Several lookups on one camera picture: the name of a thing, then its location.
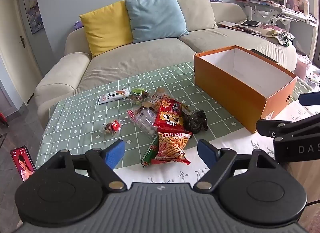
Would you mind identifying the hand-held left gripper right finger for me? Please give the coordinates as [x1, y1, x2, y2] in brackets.
[192, 139, 278, 193]

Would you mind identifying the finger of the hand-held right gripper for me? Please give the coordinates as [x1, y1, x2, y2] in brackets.
[256, 115, 320, 139]
[298, 92, 320, 106]

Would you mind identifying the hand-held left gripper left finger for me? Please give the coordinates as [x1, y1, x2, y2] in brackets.
[49, 139, 127, 193]

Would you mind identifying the orange shrimp sticks packet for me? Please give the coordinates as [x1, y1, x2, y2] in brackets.
[151, 131, 193, 165]

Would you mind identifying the green sausage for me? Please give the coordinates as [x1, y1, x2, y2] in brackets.
[141, 135, 159, 168]

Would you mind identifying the clear packet of white balls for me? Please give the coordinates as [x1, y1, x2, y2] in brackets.
[127, 108, 160, 137]

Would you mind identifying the orange cardboard box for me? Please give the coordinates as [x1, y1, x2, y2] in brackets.
[194, 45, 297, 134]

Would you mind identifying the large red snack packet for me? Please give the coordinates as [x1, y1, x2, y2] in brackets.
[154, 99, 192, 133]

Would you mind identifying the small red wrapped snack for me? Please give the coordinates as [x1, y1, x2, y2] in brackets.
[101, 120, 123, 136]

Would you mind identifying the pink stool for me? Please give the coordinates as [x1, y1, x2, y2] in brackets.
[296, 55, 313, 81]

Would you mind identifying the black snack packet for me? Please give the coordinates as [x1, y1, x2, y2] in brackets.
[182, 110, 209, 134]

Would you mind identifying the green checked tablecloth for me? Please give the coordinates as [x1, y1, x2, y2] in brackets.
[35, 61, 313, 169]

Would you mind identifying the white long snack packet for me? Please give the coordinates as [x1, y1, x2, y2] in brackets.
[97, 88, 131, 105]

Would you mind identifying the black notebook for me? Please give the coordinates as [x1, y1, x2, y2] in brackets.
[249, 49, 279, 65]

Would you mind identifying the beige orange snack packet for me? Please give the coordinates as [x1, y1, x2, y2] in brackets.
[142, 98, 162, 112]

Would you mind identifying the green snack packet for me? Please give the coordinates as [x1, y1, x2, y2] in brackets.
[129, 87, 150, 104]

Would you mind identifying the floral printed cushion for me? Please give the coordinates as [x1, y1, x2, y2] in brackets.
[255, 23, 295, 47]

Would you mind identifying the smartphone with lit screen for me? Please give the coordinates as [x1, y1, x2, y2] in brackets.
[10, 145, 37, 182]

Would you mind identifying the white tablet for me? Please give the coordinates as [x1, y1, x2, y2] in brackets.
[240, 20, 262, 27]

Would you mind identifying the beige sofa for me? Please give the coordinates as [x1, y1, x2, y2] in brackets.
[34, 0, 297, 129]

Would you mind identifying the open book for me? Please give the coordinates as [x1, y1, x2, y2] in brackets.
[217, 21, 262, 35]

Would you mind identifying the yellow pillow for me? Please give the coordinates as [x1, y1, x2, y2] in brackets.
[79, 1, 133, 58]

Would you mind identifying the beige pillow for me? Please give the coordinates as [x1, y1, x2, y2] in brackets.
[164, 0, 218, 32]

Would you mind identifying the light blue pillow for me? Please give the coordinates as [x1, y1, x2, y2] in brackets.
[124, 0, 190, 44]

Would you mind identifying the cream door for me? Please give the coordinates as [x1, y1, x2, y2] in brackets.
[0, 0, 42, 103]

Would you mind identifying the wall poster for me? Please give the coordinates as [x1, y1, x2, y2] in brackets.
[21, 0, 46, 35]

